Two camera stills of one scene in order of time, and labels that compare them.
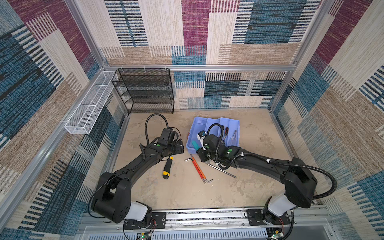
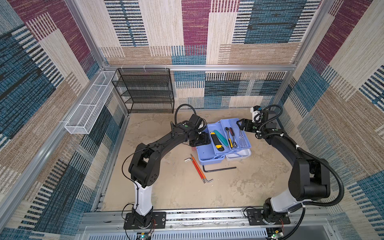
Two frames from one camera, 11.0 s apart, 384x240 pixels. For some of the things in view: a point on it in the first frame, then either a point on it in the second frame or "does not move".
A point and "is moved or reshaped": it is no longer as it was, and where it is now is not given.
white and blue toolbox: [227, 129] is moved or reshaped
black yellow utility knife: [166, 172] is moved or reshaped
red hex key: [188, 159] does not move
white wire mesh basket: [91, 105] does not move
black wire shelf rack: [145, 90] does not move
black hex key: [223, 170] is moved or reshaped
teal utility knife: [195, 145] is moved or reshaped
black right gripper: [202, 153] to [248, 122]
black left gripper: [179, 146] to [204, 138]
